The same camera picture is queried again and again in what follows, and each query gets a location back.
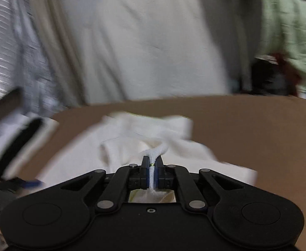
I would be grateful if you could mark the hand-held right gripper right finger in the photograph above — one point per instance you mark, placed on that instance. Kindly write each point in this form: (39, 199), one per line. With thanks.
(159, 175)

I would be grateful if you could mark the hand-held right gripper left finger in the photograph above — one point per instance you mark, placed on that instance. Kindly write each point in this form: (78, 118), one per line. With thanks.
(145, 175)

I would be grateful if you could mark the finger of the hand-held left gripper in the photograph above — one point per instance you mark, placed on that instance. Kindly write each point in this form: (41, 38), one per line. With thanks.
(32, 183)

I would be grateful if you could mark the cream garment with green trim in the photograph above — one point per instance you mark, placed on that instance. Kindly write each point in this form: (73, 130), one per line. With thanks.
(121, 146)

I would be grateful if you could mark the folded cream garment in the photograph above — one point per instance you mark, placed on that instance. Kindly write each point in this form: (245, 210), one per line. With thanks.
(47, 130)

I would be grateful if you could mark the silver foil curtain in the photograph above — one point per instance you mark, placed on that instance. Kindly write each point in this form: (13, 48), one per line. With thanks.
(38, 70)

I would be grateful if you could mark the white hanging coat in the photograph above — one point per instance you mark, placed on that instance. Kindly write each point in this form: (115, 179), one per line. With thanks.
(147, 44)

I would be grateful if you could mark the black bundled garment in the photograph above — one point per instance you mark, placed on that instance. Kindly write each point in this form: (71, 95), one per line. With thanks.
(265, 78)

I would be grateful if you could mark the beige curtain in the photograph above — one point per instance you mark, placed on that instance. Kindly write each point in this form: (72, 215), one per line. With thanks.
(53, 31)

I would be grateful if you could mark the grey hanging garment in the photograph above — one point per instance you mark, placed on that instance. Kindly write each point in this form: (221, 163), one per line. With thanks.
(236, 31)

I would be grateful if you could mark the red garment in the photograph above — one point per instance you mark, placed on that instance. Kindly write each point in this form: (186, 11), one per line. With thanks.
(288, 70)

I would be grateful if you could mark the light green quilted jacket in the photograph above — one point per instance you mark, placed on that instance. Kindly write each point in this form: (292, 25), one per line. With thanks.
(294, 31)

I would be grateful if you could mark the dark metal rail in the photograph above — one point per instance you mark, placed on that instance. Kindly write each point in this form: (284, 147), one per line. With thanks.
(4, 104)

